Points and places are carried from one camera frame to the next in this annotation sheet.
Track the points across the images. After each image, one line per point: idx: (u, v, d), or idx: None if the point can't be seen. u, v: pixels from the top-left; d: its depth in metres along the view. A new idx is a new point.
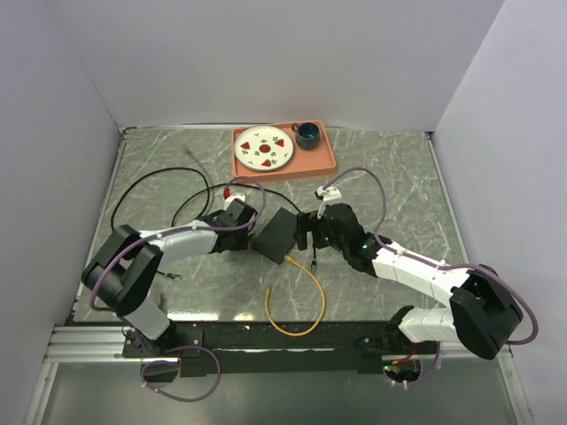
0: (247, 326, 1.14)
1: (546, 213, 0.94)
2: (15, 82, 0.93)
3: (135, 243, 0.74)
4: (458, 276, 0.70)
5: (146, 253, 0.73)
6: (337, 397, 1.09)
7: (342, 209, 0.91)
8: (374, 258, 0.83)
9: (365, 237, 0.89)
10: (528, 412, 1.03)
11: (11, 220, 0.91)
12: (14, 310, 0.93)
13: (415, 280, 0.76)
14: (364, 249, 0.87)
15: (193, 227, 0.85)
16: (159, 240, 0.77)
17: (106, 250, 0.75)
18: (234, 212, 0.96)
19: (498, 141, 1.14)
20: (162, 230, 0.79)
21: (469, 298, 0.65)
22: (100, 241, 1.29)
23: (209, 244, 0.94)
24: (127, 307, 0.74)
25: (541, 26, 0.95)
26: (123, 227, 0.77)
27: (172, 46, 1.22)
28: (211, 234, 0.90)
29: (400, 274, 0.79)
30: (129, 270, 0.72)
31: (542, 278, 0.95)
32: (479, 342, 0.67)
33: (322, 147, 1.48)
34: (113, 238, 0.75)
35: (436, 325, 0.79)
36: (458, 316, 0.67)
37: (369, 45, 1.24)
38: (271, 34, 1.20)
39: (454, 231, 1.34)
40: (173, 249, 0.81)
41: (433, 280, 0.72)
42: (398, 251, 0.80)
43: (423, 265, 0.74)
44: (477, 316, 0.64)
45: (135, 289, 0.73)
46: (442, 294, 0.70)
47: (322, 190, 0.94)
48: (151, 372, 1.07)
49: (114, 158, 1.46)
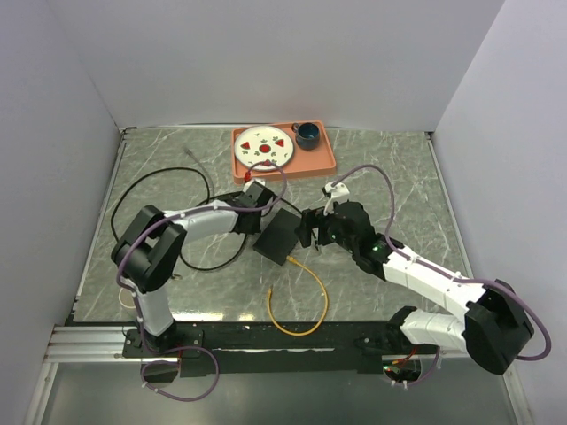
0: (247, 326, 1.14)
1: (546, 213, 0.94)
2: (15, 83, 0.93)
3: (161, 221, 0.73)
4: (474, 291, 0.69)
5: (173, 229, 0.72)
6: (337, 397, 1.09)
7: (355, 209, 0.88)
8: (384, 261, 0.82)
9: (374, 238, 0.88)
10: (528, 411, 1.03)
11: (11, 220, 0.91)
12: (14, 310, 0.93)
13: (428, 289, 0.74)
14: (376, 251, 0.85)
15: (214, 205, 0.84)
16: (182, 220, 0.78)
17: (135, 227, 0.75)
18: (253, 194, 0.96)
19: (498, 141, 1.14)
20: (185, 210, 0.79)
21: (485, 315, 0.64)
22: (100, 240, 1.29)
23: (229, 224, 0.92)
24: (151, 283, 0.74)
25: (541, 25, 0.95)
26: (148, 208, 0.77)
27: (172, 46, 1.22)
28: (230, 215, 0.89)
29: (411, 281, 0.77)
30: (156, 246, 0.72)
31: (541, 277, 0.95)
32: (488, 357, 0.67)
33: (322, 147, 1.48)
34: (141, 217, 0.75)
35: (442, 334, 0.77)
36: (471, 330, 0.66)
37: (368, 45, 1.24)
38: (271, 34, 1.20)
39: (454, 231, 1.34)
40: (195, 229, 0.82)
41: (447, 292, 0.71)
42: (410, 258, 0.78)
43: (438, 275, 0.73)
44: (491, 332, 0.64)
45: (160, 264, 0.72)
46: (455, 306, 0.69)
47: (331, 187, 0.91)
48: (151, 372, 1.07)
49: (114, 158, 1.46)
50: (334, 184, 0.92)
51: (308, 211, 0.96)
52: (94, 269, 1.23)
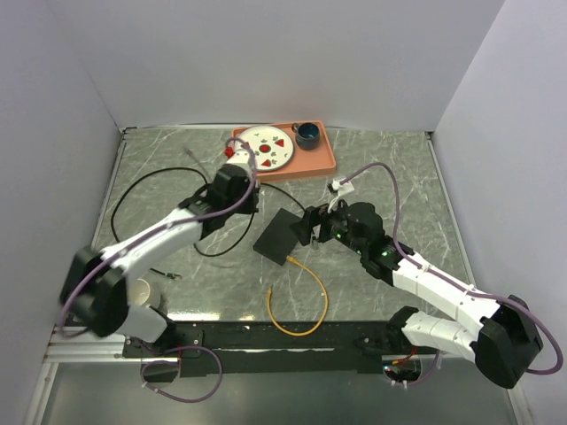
0: (247, 326, 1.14)
1: (546, 212, 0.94)
2: (15, 83, 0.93)
3: (97, 267, 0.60)
4: (488, 306, 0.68)
5: (111, 275, 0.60)
6: (337, 397, 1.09)
7: (371, 213, 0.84)
8: (394, 268, 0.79)
9: (384, 243, 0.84)
10: (528, 412, 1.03)
11: (11, 221, 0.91)
12: (14, 311, 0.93)
13: (438, 299, 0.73)
14: (385, 257, 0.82)
15: (167, 224, 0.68)
16: (123, 258, 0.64)
17: (73, 275, 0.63)
18: (221, 189, 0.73)
19: (498, 142, 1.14)
20: (127, 244, 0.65)
21: (499, 332, 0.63)
22: (100, 240, 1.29)
23: (198, 231, 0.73)
24: (102, 331, 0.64)
25: (541, 26, 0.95)
26: (82, 250, 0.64)
27: (172, 46, 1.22)
28: (193, 226, 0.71)
29: (422, 290, 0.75)
30: (95, 298, 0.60)
31: (542, 277, 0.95)
32: (499, 371, 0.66)
33: (322, 147, 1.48)
34: (76, 262, 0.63)
35: (448, 341, 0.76)
36: (485, 346, 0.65)
37: (369, 44, 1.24)
38: (271, 34, 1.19)
39: (454, 231, 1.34)
40: (147, 258, 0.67)
41: (460, 305, 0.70)
42: (423, 266, 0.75)
43: (451, 287, 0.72)
44: (504, 349, 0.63)
45: (106, 313, 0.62)
46: (469, 320, 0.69)
47: (339, 184, 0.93)
48: (151, 373, 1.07)
49: (114, 158, 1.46)
50: (343, 183, 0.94)
51: (312, 210, 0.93)
52: None
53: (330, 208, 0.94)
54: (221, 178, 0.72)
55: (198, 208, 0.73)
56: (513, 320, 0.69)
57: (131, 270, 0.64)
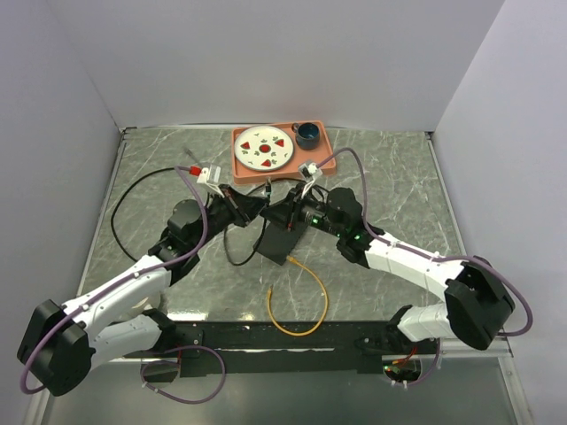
0: (247, 326, 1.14)
1: (546, 212, 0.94)
2: (15, 85, 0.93)
3: (58, 325, 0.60)
4: (452, 269, 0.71)
5: (72, 333, 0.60)
6: (337, 397, 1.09)
7: (350, 199, 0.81)
8: (367, 248, 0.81)
9: (360, 226, 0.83)
10: (528, 412, 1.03)
11: (11, 221, 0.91)
12: (15, 311, 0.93)
13: (409, 271, 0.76)
14: (359, 241, 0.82)
15: (135, 274, 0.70)
16: (85, 313, 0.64)
17: (31, 332, 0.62)
18: (178, 235, 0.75)
19: (497, 142, 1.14)
20: (89, 298, 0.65)
21: (462, 290, 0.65)
22: (100, 240, 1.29)
23: (164, 282, 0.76)
24: (59, 387, 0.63)
25: (541, 26, 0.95)
26: (44, 305, 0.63)
27: (172, 46, 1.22)
28: (159, 274, 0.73)
29: (393, 265, 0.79)
30: (51, 357, 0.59)
31: (542, 278, 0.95)
32: (472, 333, 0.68)
33: (322, 147, 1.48)
34: (35, 319, 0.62)
35: (432, 320, 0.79)
36: (453, 308, 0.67)
37: (368, 45, 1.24)
38: (271, 34, 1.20)
39: (454, 231, 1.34)
40: (110, 312, 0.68)
41: (427, 272, 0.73)
42: (391, 243, 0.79)
43: (417, 257, 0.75)
44: (470, 306, 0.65)
45: (64, 369, 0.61)
46: (437, 285, 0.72)
47: (316, 169, 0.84)
48: (150, 372, 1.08)
49: (114, 158, 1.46)
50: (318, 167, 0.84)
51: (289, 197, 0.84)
52: (94, 269, 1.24)
53: (303, 195, 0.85)
54: (174, 227, 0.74)
55: (169, 252, 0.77)
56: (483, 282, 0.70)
57: (93, 325, 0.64)
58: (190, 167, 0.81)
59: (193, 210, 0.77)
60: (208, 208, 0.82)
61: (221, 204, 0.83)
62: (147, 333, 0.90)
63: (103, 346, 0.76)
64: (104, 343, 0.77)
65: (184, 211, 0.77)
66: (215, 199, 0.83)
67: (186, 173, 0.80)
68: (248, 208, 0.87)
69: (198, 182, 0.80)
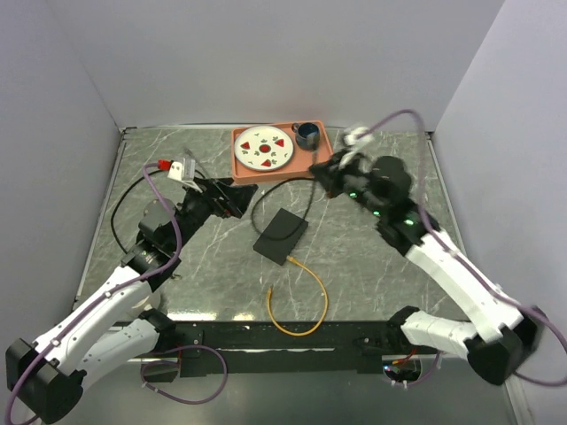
0: (247, 326, 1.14)
1: (546, 212, 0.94)
2: (15, 84, 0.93)
3: (30, 366, 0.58)
4: (508, 312, 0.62)
5: (46, 372, 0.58)
6: (337, 397, 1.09)
7: (401, 171, 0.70)
8: (418, 243, 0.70)
9: (409, 209, 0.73)
10: (528, 412, 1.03)
11: (11, 221, 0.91)
12: (15, 311, 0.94)
13: (458, 290, 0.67)
14: (409, 227, 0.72)
15: (106, 295, 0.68)
16: (58, 349, 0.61)
17: (11, 373, 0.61)
18: (150, 237, 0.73)
19: (498, 142, 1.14)
20: (58, 334, 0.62)
21: (516, 345, 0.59)
22: (100, 240, 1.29)
23: (143, 292, 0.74)
24: (54, 417, 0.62)
25: (541, 27, 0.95)
26: (15, 346, 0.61)
27: (172, 46, 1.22)
28: (135, 289, 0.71)
29: (442, 275, 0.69)
30: (35, 394, 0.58)
31: (543, 278, 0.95)
32: (488, 371, 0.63)
33: (323, 147, 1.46)
34: (11, 360, 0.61)
35: (445, 338, 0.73)
36: (491, 350, 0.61)
37: (368, 46, 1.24)
38: (270, 34, 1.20)
39: (454, 231, 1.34)
40: (88, 340, 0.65)
41: (482, 306, 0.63)
42: (451, 252, 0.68)
43: (477, 283, 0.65)
44: (511, 360, 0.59)
45: (54, 401, 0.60)
46: (482, 321, 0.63)
47: (356, 140, 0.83)
48: (150, 372, 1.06)
49: (114, 158, 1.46)
50: (360, 138, 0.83)
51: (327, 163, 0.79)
52: (94, 269, 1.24)
53: (344, 165, 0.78)
54: (144, 230, 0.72)
55: (144, 259, 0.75)
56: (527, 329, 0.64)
57: (68, 359, 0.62)
58: (157, 161, 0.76)
59: (164, 211, 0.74)
60: (184, 204, 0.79)
61: (198, 197, 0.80)
62: (140, 341, 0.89)
63: (95, 365, 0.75)
64: (96, 361, 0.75)
65: (157, 212, 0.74)
66: (190, 193, 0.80)
67: (156, 169, 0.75)
68: (238, 201, 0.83)
69: (169, 178, 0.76)
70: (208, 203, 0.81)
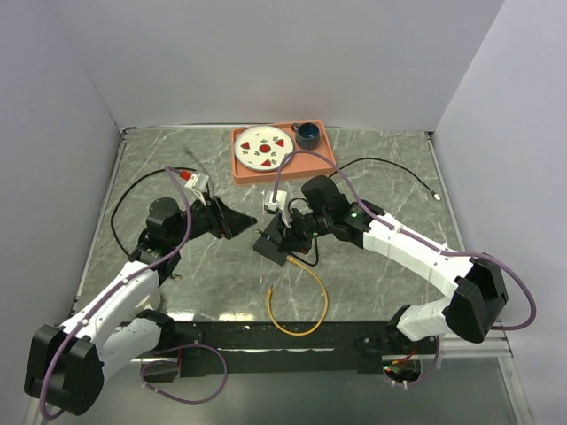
0: (247, 326, 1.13)
1: (547, 211, 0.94)
2: (14, 82, 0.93)
3: (65, 343, 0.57)
4: (462, 266, 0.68)
5: (79, 347, 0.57)
6: (337, 396, 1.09)
7: (322, 177, 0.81)
8: (365, 230, 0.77)
9: (349, 208, 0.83)
10: (528, 412, 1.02)
11: (11, 220, 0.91)
12: (14, 310, 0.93)
13: (412, 260, 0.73)
14: (354, 219, 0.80)
15: (124, 280, 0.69)
16: (87, 328, 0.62)
17: (34, 362, 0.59)
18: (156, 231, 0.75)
19: (499, 141, 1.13)
20: (86, 312, 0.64)
21: (468, 288, 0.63)
22: (100, 240, 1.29)
23: (153, 282, 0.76)
24: (81, 404, 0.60)
25: (541, 26, 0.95)
26: (40, 330, 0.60)
27: (172, 45, 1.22)
28: (149, 276, 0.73)
29: (394, 251, 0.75)
30: (69, 374, 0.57)
31: (543, 277, 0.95)
32: (468, 328, 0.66)
33: (322, 147, 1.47)
34: (35, 348, 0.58)
35: (427, 317, 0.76)
36: (458, 305, 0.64)
37: (368, 44, 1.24)
38: (271, 33, 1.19)
39: (454, 232, 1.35)
40: (111, 323, 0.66)
41: (434, 266, 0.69)
42: (394, 227, 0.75)
43: (424, 249, 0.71)
44: (478, 305, 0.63)
45: (81, 387, 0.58)
46: (443, 280, 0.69)
47: (274, 202, 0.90)
48: (150, 372, 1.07)
49: (114, 158, 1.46)
50: (275, 200, 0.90)
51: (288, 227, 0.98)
52: (94, 269, 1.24)
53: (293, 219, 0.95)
54: (153, 222, 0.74)
55: (149, 255, 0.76)
56: (483, 276, 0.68)
57: (98, 337, 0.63)
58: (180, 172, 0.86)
59: (168, 206, 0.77)
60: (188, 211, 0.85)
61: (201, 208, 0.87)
62: (146, 336, 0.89)
63: (110, 357, 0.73)
64: (109, 354, 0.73)
65: (160, 208, 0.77)
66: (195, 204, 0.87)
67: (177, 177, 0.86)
68: (233, 224, 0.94)
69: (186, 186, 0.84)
70: (209, 218, 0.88)
